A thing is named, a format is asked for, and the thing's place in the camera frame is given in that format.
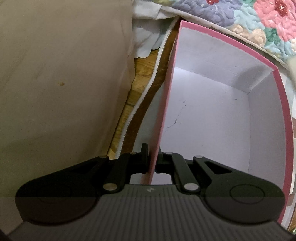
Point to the floral quilted blanket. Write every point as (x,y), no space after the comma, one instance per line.
(267,25)

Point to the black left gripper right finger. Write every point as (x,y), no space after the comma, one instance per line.
(230,194)

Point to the pink cardboard box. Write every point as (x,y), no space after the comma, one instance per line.
(224,101)

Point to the beige cardboard panel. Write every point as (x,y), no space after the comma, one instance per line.
(66,70)

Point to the white bed sheet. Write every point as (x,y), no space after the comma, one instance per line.
(152,22)

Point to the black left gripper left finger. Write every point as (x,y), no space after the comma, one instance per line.
(69,194)

